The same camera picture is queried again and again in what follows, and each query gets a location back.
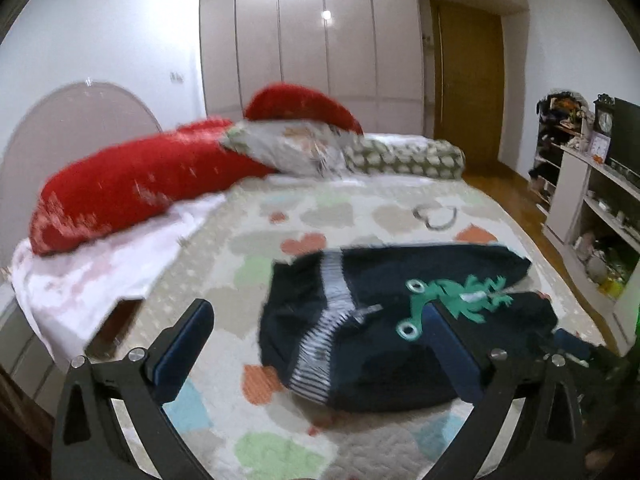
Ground wall power socket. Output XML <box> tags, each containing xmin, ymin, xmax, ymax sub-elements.
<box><xmin>170</xmin><ymin>72</ymin><xmax>183</xmax><ymax>84</ymax></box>

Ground heart patterned quilt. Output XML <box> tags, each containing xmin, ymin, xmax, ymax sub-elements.
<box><xmin>120</xmin><ymin>177</ymin><xmax>603</xmax><ymax>479</ymax></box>

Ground white shelf unit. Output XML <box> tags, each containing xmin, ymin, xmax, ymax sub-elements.
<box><xmin>529</xmin><ymin>89</ymin><xmax>639</xmax><ymax>353</ymax></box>

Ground beige wardrobe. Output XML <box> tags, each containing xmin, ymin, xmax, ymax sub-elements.
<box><xmin>200</xmin><ymin>0</ymin><xmax>425</xmax><ymax>134</ymax></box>

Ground red back pillow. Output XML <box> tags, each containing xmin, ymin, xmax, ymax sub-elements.
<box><xmin>243</xmin><ymin>82</ymin><xmax>363</xmax><ymax>134</ymax></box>

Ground long red pillow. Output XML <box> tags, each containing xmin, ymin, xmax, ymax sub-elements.
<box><xmin>29</xmin><ymin>116</ymin><xmax>274</xmax><ymax>256</ymax></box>

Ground grey floral pillow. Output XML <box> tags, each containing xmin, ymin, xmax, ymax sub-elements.
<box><xmin>220</xmin><ymin>120</ymin><xmax>357</xmax><ymax>177</ymax></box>

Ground white bed sheet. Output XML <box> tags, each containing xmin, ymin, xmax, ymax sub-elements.
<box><xmin>9</xmin><ymin>193</ymin><xmax>226</xmax><ymax>372</ymax></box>

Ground brown wooden door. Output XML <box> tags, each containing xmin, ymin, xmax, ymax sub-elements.
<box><xmin>432</xmin><ymin>0</ymin><xmax>504</xmax><ymax>174</ymax></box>

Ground black mantel clock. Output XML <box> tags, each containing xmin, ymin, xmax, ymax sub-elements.
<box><xmin>593</xmin><ymin>93</ymin><xmax>615</xmax><ymax>136</ymax></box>

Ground navy striped child pants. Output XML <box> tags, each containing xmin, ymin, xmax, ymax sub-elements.
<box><xmin>258</xmin><ymin>243</ymin><xmax>558</xmax><ymax>412</ymax></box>

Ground rounded beige headboard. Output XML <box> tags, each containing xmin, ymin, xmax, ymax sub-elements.
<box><xmin>1</xmin><ymin>82</ymin><xmax>160</xmax><ymax>266</ymax></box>

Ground olive dotted bolster pillow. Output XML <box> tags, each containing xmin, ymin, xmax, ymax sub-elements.
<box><xmin>344</xmin><ymin>133</ymin><xmax>465</xmax><ymax>180</ymax></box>

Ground small photo frame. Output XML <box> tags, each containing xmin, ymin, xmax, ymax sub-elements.
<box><xmin>589</xmin><ymin>132</ymin><xmax>611</xmax><ymax>164</ymax></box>

